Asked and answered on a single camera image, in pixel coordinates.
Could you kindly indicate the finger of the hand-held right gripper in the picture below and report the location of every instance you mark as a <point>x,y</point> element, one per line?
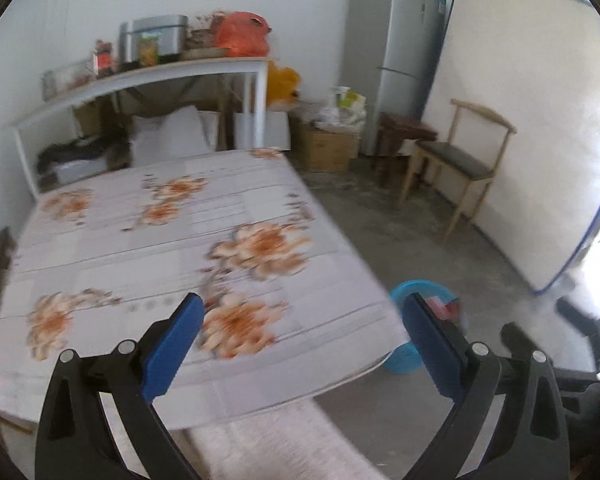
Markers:
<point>585,320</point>
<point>517,340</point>

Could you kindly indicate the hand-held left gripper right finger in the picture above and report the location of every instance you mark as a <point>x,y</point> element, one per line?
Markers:
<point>435,350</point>

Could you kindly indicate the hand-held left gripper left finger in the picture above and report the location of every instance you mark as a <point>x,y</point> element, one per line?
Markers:
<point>172,350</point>

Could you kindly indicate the blue plastic waste basket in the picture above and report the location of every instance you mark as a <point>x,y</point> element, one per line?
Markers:
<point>402,357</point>

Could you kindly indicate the red snack packet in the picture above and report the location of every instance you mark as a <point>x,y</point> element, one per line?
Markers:
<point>452,312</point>

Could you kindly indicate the pink cloth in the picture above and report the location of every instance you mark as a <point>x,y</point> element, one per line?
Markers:
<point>435,305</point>

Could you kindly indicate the checked tablecloth table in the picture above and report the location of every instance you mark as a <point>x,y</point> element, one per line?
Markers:
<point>130,240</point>

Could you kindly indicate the fluffy white blanket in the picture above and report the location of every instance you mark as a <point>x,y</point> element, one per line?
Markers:
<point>280,445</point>

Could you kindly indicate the wooden chair with dark seat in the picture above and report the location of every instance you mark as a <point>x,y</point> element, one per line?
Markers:
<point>455,157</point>

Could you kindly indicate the white mattress with blue edge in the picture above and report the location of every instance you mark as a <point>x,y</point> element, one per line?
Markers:
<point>525,135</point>

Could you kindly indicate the white flat box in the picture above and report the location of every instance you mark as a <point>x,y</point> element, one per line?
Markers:
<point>82,172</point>

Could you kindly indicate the white pillow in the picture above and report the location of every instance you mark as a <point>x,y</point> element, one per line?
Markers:
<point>167,135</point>

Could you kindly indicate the black bag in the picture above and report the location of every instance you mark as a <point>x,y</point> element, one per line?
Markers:
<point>80,152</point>

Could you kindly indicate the dark wooden stool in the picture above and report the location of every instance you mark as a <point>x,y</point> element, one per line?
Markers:
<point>405,125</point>

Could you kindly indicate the large cardboard box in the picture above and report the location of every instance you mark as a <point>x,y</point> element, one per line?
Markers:
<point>327,150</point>

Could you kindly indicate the small cardboard box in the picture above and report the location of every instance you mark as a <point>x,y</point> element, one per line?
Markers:
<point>95,117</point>

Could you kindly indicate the white plastic bags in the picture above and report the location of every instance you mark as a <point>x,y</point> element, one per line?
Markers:
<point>330,117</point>

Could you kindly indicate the green and white packet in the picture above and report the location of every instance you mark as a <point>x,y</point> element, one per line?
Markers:
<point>352,100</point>

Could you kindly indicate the white desk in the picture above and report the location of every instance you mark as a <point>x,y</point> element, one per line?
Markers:
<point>190,67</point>

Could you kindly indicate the yellow plastic bag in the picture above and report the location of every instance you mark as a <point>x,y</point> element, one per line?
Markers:
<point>282,85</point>

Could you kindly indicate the clear glass container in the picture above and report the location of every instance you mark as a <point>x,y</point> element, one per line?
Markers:
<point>67,80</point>

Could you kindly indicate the dark sauce bottle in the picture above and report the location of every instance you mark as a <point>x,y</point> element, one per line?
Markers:
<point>104,60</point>

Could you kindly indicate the glass jar with green label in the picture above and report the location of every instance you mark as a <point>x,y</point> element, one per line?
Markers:
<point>149,50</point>

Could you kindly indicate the grey refrigerator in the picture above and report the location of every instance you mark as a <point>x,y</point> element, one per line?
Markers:
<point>392,35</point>

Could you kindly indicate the metal box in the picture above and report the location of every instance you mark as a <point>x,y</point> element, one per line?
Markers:
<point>162,30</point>

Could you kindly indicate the orange plastic bag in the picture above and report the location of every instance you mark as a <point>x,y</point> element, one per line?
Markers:
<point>242,32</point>

